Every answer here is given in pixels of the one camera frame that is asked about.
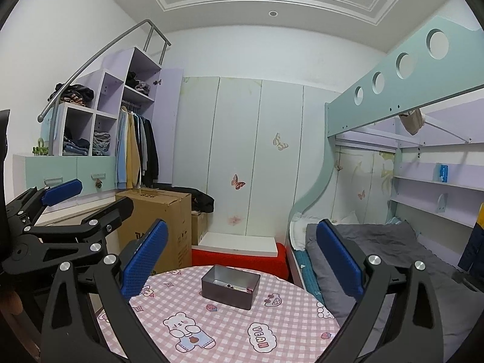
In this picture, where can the teal bed sheet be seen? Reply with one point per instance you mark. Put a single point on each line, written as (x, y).
(306, 272)

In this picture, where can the dark clothes pile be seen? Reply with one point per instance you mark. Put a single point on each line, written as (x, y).
(72, 94)

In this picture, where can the white board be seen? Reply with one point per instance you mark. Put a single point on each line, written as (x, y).
(238, 242)

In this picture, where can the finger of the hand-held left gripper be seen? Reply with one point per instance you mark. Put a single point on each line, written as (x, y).
(62, 191)
(109, 217)

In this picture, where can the green decoration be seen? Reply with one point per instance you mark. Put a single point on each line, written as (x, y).
(40, 148)

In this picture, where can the pink butterfly sticker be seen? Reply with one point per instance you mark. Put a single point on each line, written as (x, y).
(234, 220)

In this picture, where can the small butterfly sticker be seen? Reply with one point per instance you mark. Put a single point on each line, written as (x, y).
(361, 194)

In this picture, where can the blue box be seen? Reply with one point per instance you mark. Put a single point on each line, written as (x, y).
(442, 174)

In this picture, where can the navy and yellow jacket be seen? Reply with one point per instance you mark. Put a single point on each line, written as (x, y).
(472, 242)

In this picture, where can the yellow hanging garment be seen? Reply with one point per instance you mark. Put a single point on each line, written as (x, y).
(133, 151)

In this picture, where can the red-brown butterfly sticker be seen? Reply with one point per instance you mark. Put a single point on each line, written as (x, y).
(238, 182)

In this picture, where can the white wardrobe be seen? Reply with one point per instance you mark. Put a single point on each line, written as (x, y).
(242, 121)

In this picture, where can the cream cabinet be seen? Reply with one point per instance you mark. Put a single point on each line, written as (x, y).
(94, 202)

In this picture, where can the teal drawer cabinet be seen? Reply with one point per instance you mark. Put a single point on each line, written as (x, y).
(75, 170)

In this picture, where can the black and grey folded clothes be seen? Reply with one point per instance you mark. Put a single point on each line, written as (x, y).
(139, 83)

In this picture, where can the large cardboard box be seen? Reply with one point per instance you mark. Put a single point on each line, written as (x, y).
(166, 215)

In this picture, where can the grey quilt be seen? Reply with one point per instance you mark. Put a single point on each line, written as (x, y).
(397, 249)

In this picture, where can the metal handrail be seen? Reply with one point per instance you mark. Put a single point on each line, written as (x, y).
(42, 116)

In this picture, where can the beige butterfly sticker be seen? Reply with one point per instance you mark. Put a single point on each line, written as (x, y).
(280, 142)

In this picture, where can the beige hanging cloth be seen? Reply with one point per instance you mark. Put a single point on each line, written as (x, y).
(412, 121)

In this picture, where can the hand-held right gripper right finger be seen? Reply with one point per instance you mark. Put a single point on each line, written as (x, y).
(338, 261)

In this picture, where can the grey metal tin box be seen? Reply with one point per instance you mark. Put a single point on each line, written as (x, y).
(227, 300)

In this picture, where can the black hanging jacket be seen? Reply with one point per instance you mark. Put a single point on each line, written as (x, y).
(151, 158)

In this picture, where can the teal bunk bed frame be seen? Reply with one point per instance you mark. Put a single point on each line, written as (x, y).
(378, 106)

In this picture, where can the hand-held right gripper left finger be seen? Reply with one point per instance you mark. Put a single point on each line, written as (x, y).
(145, 261)

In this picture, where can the purple shelf unit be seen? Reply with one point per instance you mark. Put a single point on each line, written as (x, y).
(113, 83)

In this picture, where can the person's left forearm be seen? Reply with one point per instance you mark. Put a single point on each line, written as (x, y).
(19, 336)

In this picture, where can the purple wall shelves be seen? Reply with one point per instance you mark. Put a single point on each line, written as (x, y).
(423, 200)

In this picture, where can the red ottoman white top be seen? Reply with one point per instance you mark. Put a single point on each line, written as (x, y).
(234, 259)

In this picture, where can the white pillow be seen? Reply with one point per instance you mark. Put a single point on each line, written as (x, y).
(298, 230)

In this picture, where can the folded grey-blue jeans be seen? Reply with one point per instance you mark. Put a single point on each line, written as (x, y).
(101, 143)

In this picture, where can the black bag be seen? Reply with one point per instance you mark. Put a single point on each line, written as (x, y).
(202, 200)

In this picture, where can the drawer pendant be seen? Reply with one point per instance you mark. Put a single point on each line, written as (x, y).
(98, 183)

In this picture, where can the pink checkered tablecloth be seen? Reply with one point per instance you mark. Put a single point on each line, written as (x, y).
(227, 332)

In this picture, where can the folded dark blue clothes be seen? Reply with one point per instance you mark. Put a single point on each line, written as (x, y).
(75, 143)

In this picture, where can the small cardboard box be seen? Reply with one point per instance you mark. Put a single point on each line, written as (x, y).
(198, 228)

